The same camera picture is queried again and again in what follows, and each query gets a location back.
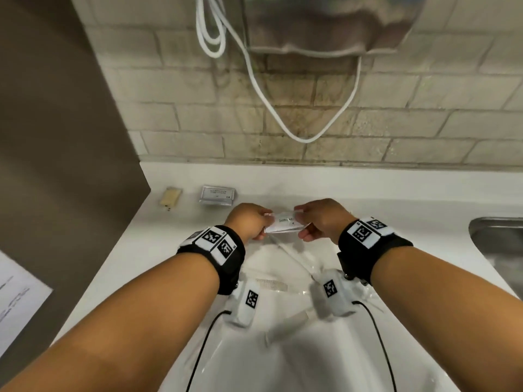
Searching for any person's right hand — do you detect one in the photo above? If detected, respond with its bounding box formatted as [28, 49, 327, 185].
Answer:
[294, 198, 358, 243]

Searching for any person's left forearm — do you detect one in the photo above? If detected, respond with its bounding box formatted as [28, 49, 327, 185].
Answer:
[0, 252, 221, 392]

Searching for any black camera cable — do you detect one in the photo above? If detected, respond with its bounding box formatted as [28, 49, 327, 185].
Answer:
[352, 300, 398, 392]
[186, 309, 232, 392]

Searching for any brown partition panel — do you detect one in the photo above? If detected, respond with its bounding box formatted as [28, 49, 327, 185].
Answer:
[0, 0, 152, 392]

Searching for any small white tube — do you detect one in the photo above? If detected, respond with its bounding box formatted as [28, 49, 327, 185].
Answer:
[263, 310, 310, 348]

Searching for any white paper packet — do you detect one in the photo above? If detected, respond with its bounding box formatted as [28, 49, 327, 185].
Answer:
[263, 208, 313, 235]

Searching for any person's left hand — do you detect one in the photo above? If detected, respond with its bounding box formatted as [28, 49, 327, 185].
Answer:
[223, 203, 275, 242]

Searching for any beige soap bar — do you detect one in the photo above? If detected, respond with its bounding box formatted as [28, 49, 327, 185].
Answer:
[159, 187, 183, 211]

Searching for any person's right forearm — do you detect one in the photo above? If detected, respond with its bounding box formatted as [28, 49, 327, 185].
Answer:
[370, 246, 523, 392]

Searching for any black marker wristband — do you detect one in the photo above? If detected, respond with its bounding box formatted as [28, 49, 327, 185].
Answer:
[177, 225, 247, 296]
[337, 216, 414, 286]

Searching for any silver sachet packet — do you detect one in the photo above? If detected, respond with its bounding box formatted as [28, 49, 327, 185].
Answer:
[199, 185, 236, 206]

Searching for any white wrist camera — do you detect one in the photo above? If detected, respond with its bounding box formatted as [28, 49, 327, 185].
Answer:
[309, 269, 368, 321]
[224, 279, 261, 328]

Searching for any steel sink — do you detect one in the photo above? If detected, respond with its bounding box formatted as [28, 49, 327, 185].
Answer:
[469, 216, 523, 301]

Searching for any white wall cable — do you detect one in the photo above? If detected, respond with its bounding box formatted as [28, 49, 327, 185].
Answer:
[195, 0, 363, 144]

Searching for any white comb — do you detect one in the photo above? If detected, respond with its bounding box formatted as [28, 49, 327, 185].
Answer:
[255, 278, 289, 293]

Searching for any white paper sheet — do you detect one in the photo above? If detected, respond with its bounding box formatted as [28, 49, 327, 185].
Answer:
[0, 250, 54, 358]

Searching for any clear wrapped toothbrush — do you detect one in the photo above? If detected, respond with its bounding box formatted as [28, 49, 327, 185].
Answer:
[267, 234, 324, 283]

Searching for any steel wall dispenser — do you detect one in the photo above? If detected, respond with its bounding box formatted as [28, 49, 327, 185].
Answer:
[243, 0, 427, 59]

